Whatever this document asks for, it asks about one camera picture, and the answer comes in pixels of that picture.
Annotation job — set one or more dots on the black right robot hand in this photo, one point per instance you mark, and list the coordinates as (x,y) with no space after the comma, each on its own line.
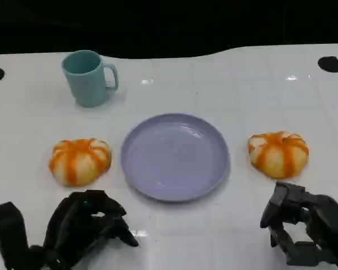
(321,225)

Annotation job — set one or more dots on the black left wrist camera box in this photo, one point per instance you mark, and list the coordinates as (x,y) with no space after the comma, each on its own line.
(8,233)

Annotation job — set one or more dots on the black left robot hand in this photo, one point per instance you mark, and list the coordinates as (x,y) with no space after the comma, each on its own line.
(70,225)

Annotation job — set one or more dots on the lilac plate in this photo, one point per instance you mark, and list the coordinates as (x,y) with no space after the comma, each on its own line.
(174,157)

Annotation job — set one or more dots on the pale green mug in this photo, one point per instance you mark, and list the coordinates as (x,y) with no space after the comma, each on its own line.
(86,84)

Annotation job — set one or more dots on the orange and white bread roll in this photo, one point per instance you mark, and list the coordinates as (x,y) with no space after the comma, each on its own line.
(79,163)
(279,154)

